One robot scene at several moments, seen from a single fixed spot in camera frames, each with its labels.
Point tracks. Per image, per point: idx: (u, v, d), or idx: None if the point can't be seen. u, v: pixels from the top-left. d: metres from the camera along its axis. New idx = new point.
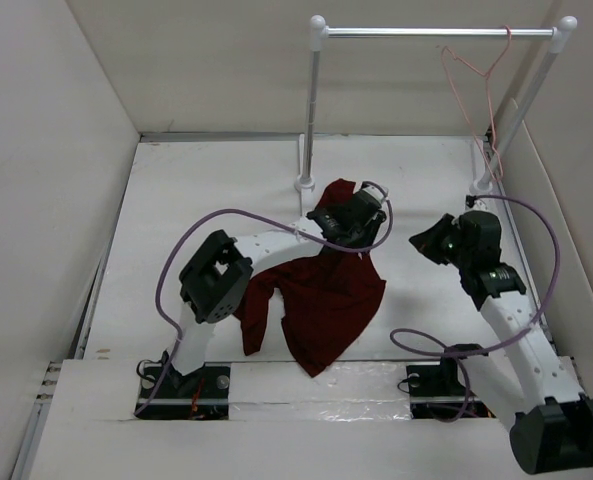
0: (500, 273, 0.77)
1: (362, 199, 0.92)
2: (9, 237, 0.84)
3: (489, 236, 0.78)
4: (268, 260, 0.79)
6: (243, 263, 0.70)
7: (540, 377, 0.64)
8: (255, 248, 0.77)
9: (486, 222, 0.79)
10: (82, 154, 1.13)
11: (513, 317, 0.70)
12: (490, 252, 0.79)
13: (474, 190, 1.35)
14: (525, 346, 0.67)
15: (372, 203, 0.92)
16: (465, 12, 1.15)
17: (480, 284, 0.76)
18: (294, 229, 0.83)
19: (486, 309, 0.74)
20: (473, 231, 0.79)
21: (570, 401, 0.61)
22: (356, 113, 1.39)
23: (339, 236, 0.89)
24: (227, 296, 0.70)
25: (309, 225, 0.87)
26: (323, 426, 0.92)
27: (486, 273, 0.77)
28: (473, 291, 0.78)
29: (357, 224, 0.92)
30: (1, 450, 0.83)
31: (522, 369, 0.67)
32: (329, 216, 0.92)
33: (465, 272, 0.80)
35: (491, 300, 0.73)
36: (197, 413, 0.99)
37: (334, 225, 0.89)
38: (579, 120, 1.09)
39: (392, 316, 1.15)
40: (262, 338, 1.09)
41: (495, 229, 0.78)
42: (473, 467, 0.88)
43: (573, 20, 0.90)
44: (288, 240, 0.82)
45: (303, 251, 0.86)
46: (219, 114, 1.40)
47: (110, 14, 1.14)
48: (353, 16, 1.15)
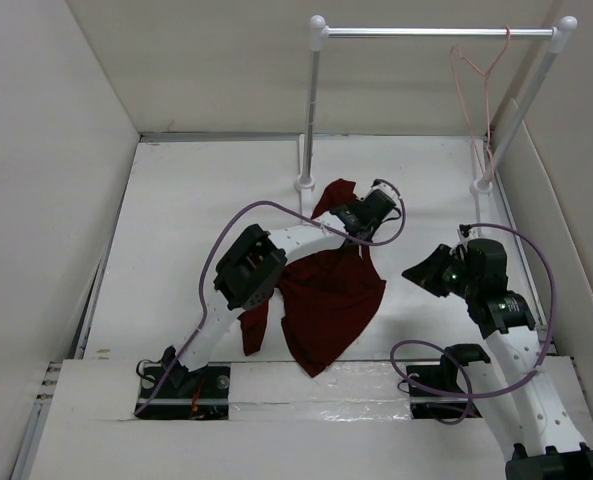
0: (509, 303, 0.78)
1: (381, 196, 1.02)
2: (10, 236, 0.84)
3: (496, 264, 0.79)
4: (298, 251, 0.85)
6: (278, 254, 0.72)
7: (542, 424, 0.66)
8: (287, 240, 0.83)
9: (494, 250, 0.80)
10: (83, 154, 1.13)
11: (520, 356, 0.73)
12: (497, 280, 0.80)
13: (474, 190, 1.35)
14: (531, 390, 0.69)
15: (389, 201, 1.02)
16: (465, 12, 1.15)
17: (488, 314, 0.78)
18: (321, 224, 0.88)
19: (494, 342, 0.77)
20: (479, 259, 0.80)
21: (570, 451, 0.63)
22: (356, 113, 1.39)
23: (359, 229, 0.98)
24: (264, 286, 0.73)
25: (332, 220, 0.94)
26: (322, 425, 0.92)
27: (494, 301, 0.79)
28: (481, 320, 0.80)
29: (375, 220, 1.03)
30: (1, 450, 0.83)
31: (524, 410, 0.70)
32: (349, 212, 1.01)
33: (472, 300, 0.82)
35: (499, 336, 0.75)
36: (197, 413, 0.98)
37: (355, 220, 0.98)
38: (579, 119, 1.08)
39: (392, 316, 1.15)
40: (262, 337, 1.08)
41: (502, 256, 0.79)
42: (473, 467, 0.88)
43: (573, 20, 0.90)
44: (315, 234, 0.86)
45: (328, 243, 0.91)
46: (219, 114, 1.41)
47: (110, 14, 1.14)
48: (353, 16, 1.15)
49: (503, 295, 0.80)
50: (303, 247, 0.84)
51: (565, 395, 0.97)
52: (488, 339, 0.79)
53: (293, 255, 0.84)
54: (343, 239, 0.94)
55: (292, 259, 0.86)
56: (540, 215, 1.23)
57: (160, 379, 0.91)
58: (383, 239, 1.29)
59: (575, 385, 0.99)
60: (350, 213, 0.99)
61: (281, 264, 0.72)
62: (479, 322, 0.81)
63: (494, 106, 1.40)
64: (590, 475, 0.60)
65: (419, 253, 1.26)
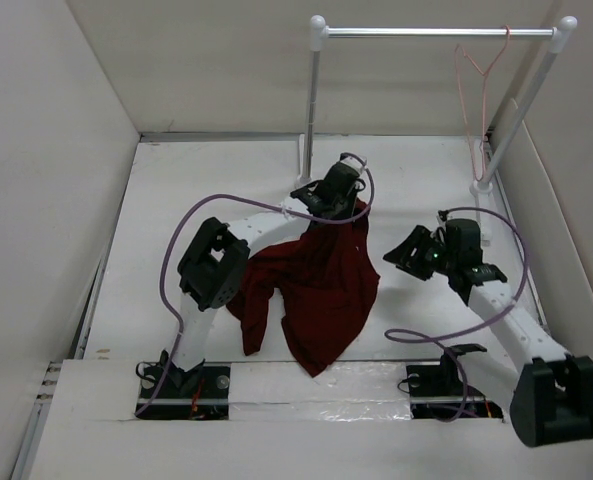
0: (483, 268, 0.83)
1: (341, 169, 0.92)
2: (9, 235, 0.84)
3: (471, 237, 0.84)
4: (263, 240, 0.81)
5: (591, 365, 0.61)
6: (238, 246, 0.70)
7: (525, 343, 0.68)
8: (248, 230, 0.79)
9: (466, 225, 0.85)
10: (82, 153, 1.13)
11: (497, 299, 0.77)
12: (473, 252, 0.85)
13: (474, 190, 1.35)
14: (511, 321, 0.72)
15: (350, 173, 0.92)
16: (465, 12, 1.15)
17: (465, 281, 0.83)
18: (283, 210, 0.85)
19: (474, 297, 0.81)
20: (455, 234, 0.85)
21: (557, 360, 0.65)
22: (356, 113, 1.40)
23: (324, 209, 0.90)
24: (229, 280, 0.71)
25: (296, 204, 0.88)
26: (322, 425, 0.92)
27: (469, 269, 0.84)
28: (459, 288, 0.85)
29: (340, 195, 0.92)
30: (1, 450, 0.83)
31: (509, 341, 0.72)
32: (313, 193, 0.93)
33: (451, 271, 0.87)
35: (475, 289, 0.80)
36: (197, 413, 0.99)
37: (319, 200, 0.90)
38: (579, 119, 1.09)
39: (392, 315, 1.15)
40: (262, 337, 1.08)
41: (476, 230, 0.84)
42: (474, 466, 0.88)
43: (573, 20, 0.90)
44: (277, 221, 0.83)
45: (295, 228, 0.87)
46: (220, 114, 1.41)
47: (110, 14, 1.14)
48: (352, 17, 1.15)
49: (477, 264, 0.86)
50: (266, 236, 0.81)
51: None
52: (469, 301, 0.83)
53: (257, 245, 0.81)
54: (308, 222, 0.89)
55: (257, 249, 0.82)
56: (540, 215, 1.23)
57: (160, 378, 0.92)
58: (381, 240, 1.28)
59: None
60: (313, 195, 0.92)
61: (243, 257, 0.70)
62: (458, 291, 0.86)
63: (494, 105, 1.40)
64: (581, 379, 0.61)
65: None
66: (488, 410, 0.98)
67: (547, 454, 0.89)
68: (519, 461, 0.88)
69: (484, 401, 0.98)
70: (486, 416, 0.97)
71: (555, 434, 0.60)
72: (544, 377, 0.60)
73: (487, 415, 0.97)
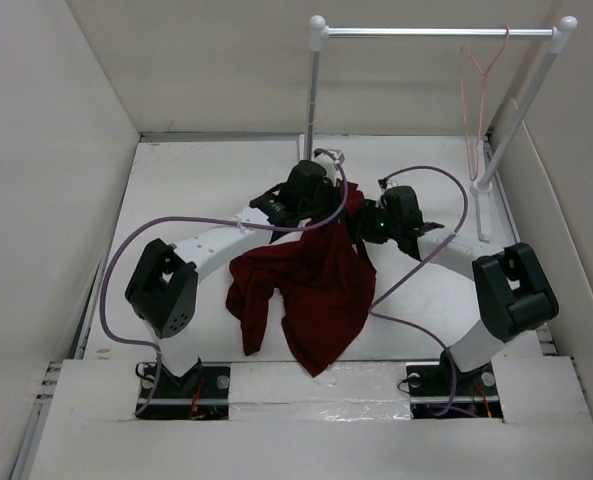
0: (424, 226, 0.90)
1: (302, 171, 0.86)
2: (10, 236, 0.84)
3: (409, 203, 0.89)
4: (216, 258, 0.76)
5: (527, 247, 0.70)
6: (186, 268, 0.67)
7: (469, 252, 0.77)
8: (198, 250, 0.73)
9: (403, 191, 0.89)
10: (82, 154, 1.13)
11: (438, 234, 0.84)
12: (416, 215, 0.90)
13: (473, 190, 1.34)
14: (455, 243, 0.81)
15: (312, 175, 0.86)
16: (465, 12, 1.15)
17: (412, 242, 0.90)
18: (238, 223, 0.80)
19: (425, 250, 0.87)
20: (395, 203, 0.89)
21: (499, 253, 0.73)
22: (356, 113, 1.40)
23: (286, 219, 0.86)
24: (178, 306, 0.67)
25: (253, 214, 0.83)
26: (322, 426, 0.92)
27: (413, 230, 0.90)
28: (413, 251, 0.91)
29: (304, 199, 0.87)
30: (1, 450, 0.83)
31: (460, 261, 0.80)
32: (275, 199, 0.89)
33: (400, 237, 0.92)
35: (421, 239, 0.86)
36: (198, 413, 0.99)
37: (281, 208, 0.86)
38: (579, 119, 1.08)
39: (393, 316, 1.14)
40: (262, 338, 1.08)
41: (413, 194, 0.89)
42: (473, 466, 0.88)
43: (573, 20, 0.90)
44: (232, 236, 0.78)
45: (255, 241, 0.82)
46: (220, 115, 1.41)
47: (110, 14, 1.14)
48: (353, 17, 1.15)
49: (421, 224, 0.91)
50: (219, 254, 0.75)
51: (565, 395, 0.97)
52: (422, 257, 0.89)
53: (212, 263, 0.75)
54: (270, 234, 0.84)
55: (212, 268, 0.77)
56: (540, 215, 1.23)
57: (157, 371, 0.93)
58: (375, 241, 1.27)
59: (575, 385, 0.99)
60: (275, 201, 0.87)
61: (192, 280, 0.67)
62: (411, 254, 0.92)
63: (494, 105, 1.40)
64: (523, 262, 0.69)
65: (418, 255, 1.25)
66: (488, 410, 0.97)
67: (548, 454, 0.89)
68: (519, 461, 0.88)
69: (484, 401, 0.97)
70: (487, 415, 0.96)
71: (521, 317, 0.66)
72: (492, 267, 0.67)
73: (487, 415, 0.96)
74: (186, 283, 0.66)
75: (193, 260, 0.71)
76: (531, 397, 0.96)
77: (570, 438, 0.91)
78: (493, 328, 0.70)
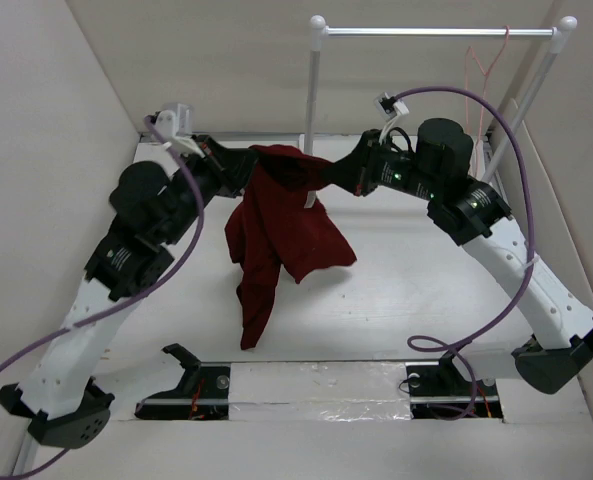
0: (479, 195, 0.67)
1: (118, 206, 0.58)
2: (10, 235, 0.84)
3: (462, 156, 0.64)
4: (74, 376, 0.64)
5: None
6: (36, 425, 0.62)
7: (558, 318, 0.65)
8: (44, 388, 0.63)
9: (451, 137, 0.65)
10: (82, 154, 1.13)
11: (511, 253, 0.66)
12: (462, 174, 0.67)
13: None
14: (538, 287, 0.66)
15: (139, 202, 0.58)
16: (465, 12, 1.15)
17: (461, 216, 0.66)
18: (69, 328, 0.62)
19: (477, 248, 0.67)
20: (440, 154, 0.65)
21: (589, 332, 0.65)
22: (356, 113, 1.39)
23: (142, 267, 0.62)
24: (70, 436, 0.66)
25: (92, 297, 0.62)
26: (322, 426, 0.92)
27: (463, 200, 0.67)
28: (452, 228, 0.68)
29: (151, 230, 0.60)
30: (1, 450, 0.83)
31: (532, 306, 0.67)
32: (119, 239, 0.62)
33: (436, 205, 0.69)
35: (483, 241, 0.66)
36: (197, 413, 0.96)
37: (124, 262, 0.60)
38: (578, 119, 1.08)
39: (394, 315, 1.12)
40: (258, 334, 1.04)
41: (469, 143, 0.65)
42: (473, 467, 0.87)
43: (573, 20, 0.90)
44: (74, 347, 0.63)
45: (115, 318, 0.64)
46: (220, 115, 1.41)
47: (110, 13, 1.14)
48: (353, 17, 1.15)
49: (467, 188, 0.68)
50: (71, 375, 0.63)
51: (565, 395, 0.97)
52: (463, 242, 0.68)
53: (74, 381, 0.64)
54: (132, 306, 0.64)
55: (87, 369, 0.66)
56: (541, 216, 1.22)
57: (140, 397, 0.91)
58: (368, 242, 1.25)
59: (574, 386, 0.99)
60: (116, 247, 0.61)
61: (49, 431, 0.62)
62: (447, 230, 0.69)
63: (494, 105, 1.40)
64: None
65: (419, 254, 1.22)
66: (488, 410, 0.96)
67: (547, 454, 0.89)
68: (518, 462, 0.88)
69: (484, 401, 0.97)
70: (487, 416, 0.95)
71: None
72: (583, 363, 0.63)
73: (488, 415, 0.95)
74: (43, 437, 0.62)
75: (43, 408, 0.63)
76: (531, 397, 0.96)
77: (569, 438, 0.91)
78: (528, 371, 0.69)
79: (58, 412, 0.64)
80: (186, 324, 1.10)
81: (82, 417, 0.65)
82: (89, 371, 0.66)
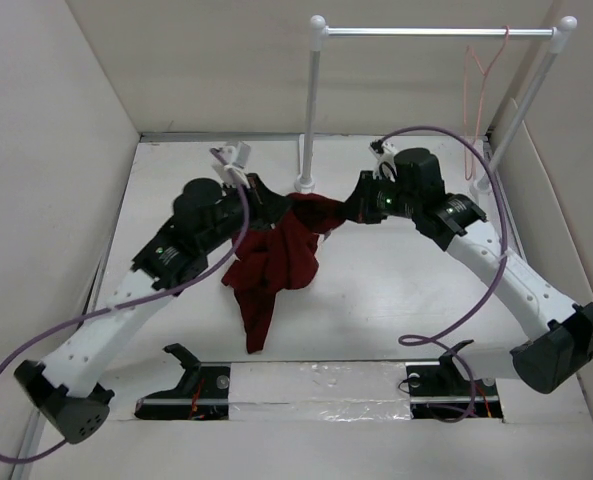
0: (457, 205, 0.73)
1: (183, 207, 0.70)
2: (9, 236, 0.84)
3: (430, 171, 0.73)
4: (100, 357, 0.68)
5: None
6: (56, 398, 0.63)
7: (535, 304, 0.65)
8: (70, 364, 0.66)
9: (420, 155, 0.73)
10: (82, 155, 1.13)
11: (486, 247, 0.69)
12: (436, 187, 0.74)
13: (473, 190, 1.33)
14: (513, 277, 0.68)
15: (196, 208, 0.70)
16: (465, 12, 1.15)
17: (440, 224, 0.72)
18: (111, 308, 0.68)
19: (457, 250, 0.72)
20: (411, 171, 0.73)
21: (569, 317, 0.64)
22: (355, 113, 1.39)
23: (186, 265, 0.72)
24: (75, 422, 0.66)
25: (135, 284, 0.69)
26: (322, 425, 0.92)
27: (441, 210, 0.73)
28: (434, 235, 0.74)
29: (200, 235, 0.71)
30: (0, 450, 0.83)
31: (513, 299, 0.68)
32: (170, 239, 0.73)
33: (418, 216, 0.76)
35: (460, 240, 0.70)
36: (197, 413, 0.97)
37: (172, 258, 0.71)
38: (578, 118, 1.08)
39: (393, 315, 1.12)
40: (265, 334, 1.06)
41: (434, 159, 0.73)
42: (473, 467, 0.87)
43: (572, 20, 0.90)
44: (109, 328, 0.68)
45: (148, 309, 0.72)
46: (220, 115, 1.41)
47: (110, 14, 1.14)
48: (353, 17, 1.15)
49: (445, 201, 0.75)
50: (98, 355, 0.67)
51: (566, 395, 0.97)
52: (450, 249, 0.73)
53: (98, 363, 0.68)
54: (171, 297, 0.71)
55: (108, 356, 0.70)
56: (541, 216, 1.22)
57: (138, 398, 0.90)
58: (366, 242, 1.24)
59: (574, 386, 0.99)
60: (167, 245, 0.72)
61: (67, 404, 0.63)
62: (432, 238, 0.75)
63: (494, 105, 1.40)
64: None
65: (419, 254, 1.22)
66: (488, 410, 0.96)
67: (547, 454, 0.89)
68: (518, 462, 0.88)
69: (484, 401, 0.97)
70: (485, 416, 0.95)
71: (562, 379, 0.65)
72: (563, 348, 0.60)
73: (487, 415, 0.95)
74: (62, 411, 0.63)
75: (64, 382, 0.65)
76: (530, 397, 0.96)
77: (569, 438, 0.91)
78: (527, 372, 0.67)
79: (77, 391, 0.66)
80: (186, 324, 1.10)
81: (96, 404, 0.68)
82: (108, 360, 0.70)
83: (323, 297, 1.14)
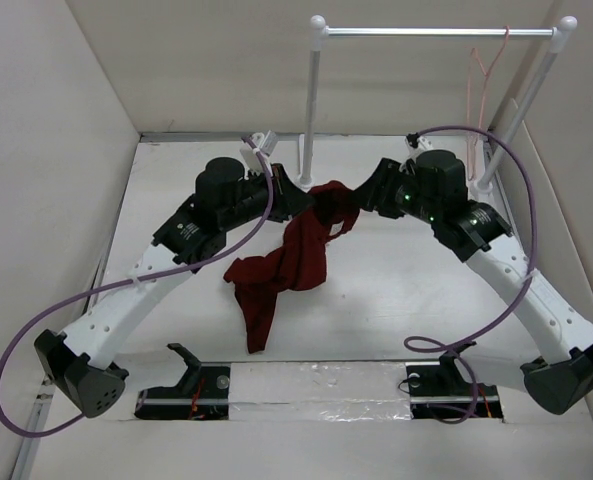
0: (480, 216, 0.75)
1: (208, 181, 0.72)
2: (8, 236, 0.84)
3: (455, 179, 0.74)
4: (120, 330, 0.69)
5: None
6: (79, 363, 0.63)
7: (558, 330, 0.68)
8: (91, 334, 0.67)
9: (442, 161, 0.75)
10: (82, 154, 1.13)
11: (511, 267, 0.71)
12: (459, 194, 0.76)
13: (474, 190, 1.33)
14: (536, 299, 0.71)
15: (220, 183, 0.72)
16: (465, 11, 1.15)
17: (463, 235, 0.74)
18: (133, 280, 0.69)
19: (478, 263, 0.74)
20: (435, 177, 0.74)
21: (591, 345, 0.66)
22: (355, 113, 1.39)
23: (203, 243, 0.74)
24: (94, 394, 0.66)
25: (157, 258, 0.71)
26: (321, 426, 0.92)
27: (465, 221, 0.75)
28: (456, 245, 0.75)
29: (221, 211, 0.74)
30: (0, 450, 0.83)
31: (534, 322, 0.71)
32: (190, 216, 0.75)
33: (438, 223, 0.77)
35: (484, 255, 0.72)
36: (197, 413, 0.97)
37: (192, 234, 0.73)
38: (579, 118, 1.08)
39: (394, 316, 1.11)
40: (266, 336, 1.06)
41: (457, 165, 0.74)
42: (472, 467, 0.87)
43: (573, 20, 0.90)
44: (130, 300, 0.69)
45: (168, 285, 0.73)
46: (219, 115, 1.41)
47: (110, 14, 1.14)
48: (353, 16, 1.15)
49: (467, 210, 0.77)
50: (119, 327, 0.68)
51: None
52: (467, 258, 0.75)
53: (117, 336, 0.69)
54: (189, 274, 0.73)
55: (127, 332, 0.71)
56: (541, 216, 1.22)
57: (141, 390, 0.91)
58: (367, 241, 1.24)
59: None
60: (187, 222, 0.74)
61: (88, 374, 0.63)
62: (453, 249, 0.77)
63: (494, 105, 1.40)
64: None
65: (420, 254, 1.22)
66: (488, 410, 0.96)
67: (547, 454, 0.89)
68: (518, 462, 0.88)
69: (484, 401, 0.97)
70: (485, 416, 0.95)
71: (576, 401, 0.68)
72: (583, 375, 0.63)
73: (487, 415, 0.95)
74: (84, 378, 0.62)
75: (86, 351, 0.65)
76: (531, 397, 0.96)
77: (569, 438, 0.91)
78: (538, 392, 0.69)
79: (99, 361, 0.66)
80: (187, 324, 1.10)
81: (114, 377, 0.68)
82: (130, 332, 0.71)
83: (324, 297, 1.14)
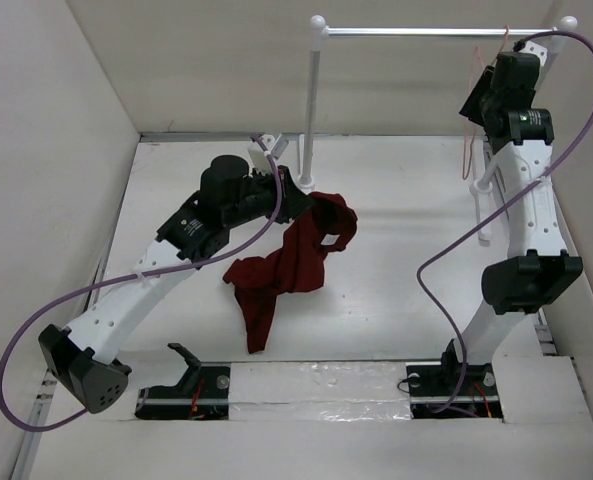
0: (532, 116, 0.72)
1: (212, 177, 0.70)
2: (8, 236, 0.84)
3: (525, 72, 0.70)
4: (124, 326, 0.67)
5: (578, 268, 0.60)
6: (83, 357, 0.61)
7: (529, 231, 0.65)
8: (95, 329, 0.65)
9: (523, 54, 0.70)
10: (82, 154, 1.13)
11: (528, 166, 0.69)
12: (523, 92, 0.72)
13: (474, 190, 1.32)
14: (529, 201, 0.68)
15: (226, 179, 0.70)
16: (465, 12, 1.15)
17: (504, 123, 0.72)
18: (137, 275, 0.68)
19: (505, 157, 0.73)
20: (505, 64, 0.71)
21: (549, 257, 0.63)
22: (356, 113, 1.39)
23: (207, 242, 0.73)
24: (97, 389, 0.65)
25: (161, 253, 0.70)
26: (323, 425, 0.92)
27: (515, 113, 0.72)
28: (496, 133, 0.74)
29: (225, 208, 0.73)
30: (1, 450, 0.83)
31: (517, 221, 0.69)
32: (194, 213, 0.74)
33: (490, 110, 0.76)
35: (511, 147, 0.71)
36: (197, 413, 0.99)
37: (196, 230, 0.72)
38: (580, 118, 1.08)
39: (392, 314, 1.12)
40: (266, 336, 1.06)
41: (535, 62, 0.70)
42: (473, 466, 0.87)
43: (573, 20, 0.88)
44: (133, 295, 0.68)
45: (171, 279, 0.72)
46: (219, 114, 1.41)
47: (109, 13, 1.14)
48: (353, 16, 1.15)
49: (524, 108, 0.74)
50: (123, 322, 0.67)
51: (568, 395, 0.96)
52: (498, 156, 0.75)
53: (121, 331, 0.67)
54: (192, 270, 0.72)
55: (129, 329, 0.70)
56: None
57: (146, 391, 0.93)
58: (367, 243, 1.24)
59: (576, 386, 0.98)
60: (191, 218, 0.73)
61: (95, 370, 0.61)
62: (493, 136, 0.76)
63: None
64: (561, 276, 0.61)
65: (420, 254, 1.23)
66: (488, 410, 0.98)
67: (547, 453, 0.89)
68: (519, 461, 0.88)
69: (484, 401, 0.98)
70: (485, 416, 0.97)
71: (516, 305, 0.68)
72: (526, 273, 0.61)
73: (487, 415, 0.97)
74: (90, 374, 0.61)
75: (90, 346, 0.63)
76: (531, 396, 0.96)
77: (570, 438, 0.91)
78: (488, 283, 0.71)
79: (102, 356, 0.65)
80: (187, 324, 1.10)
81: (118, 372, 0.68)
82: (132, 328, 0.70)
83: (324, 297, 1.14)
